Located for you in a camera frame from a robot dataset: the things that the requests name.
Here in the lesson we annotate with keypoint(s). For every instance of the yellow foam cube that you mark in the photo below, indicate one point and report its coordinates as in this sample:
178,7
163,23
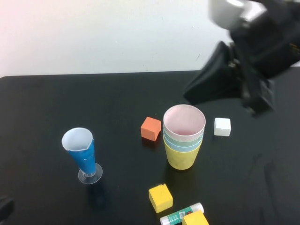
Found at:
194,220
160,199

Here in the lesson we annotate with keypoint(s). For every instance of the pink plastic cup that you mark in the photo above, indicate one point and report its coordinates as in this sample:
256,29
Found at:
182,124

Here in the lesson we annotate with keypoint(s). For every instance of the light blue plastic cup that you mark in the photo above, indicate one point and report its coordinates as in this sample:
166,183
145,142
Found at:
182,149

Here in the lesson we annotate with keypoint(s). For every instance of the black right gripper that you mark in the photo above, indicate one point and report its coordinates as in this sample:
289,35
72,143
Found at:
257,54

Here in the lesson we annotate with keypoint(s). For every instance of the light green plastic cup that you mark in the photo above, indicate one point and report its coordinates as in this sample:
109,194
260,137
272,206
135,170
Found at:
182,144

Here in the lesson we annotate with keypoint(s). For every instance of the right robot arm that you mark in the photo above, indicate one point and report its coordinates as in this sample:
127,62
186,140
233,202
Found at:
234,11

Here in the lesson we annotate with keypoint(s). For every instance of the orange foam cube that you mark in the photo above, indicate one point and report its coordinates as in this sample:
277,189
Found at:
150,127

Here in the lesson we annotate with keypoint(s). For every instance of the blue paper-wrapped clear goblet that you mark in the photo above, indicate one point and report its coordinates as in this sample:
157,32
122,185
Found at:
84,159

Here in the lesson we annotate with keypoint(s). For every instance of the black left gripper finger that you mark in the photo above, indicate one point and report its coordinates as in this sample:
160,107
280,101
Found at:
5,207

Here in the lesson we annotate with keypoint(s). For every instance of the white foam cube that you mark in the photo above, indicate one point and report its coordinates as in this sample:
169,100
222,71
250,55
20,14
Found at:
222,127

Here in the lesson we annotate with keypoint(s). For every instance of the yellow plastic cup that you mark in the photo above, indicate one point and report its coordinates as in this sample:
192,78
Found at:
182,161

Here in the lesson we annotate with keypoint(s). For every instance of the green and white glue stick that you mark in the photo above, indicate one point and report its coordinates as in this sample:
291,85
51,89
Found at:
173,219

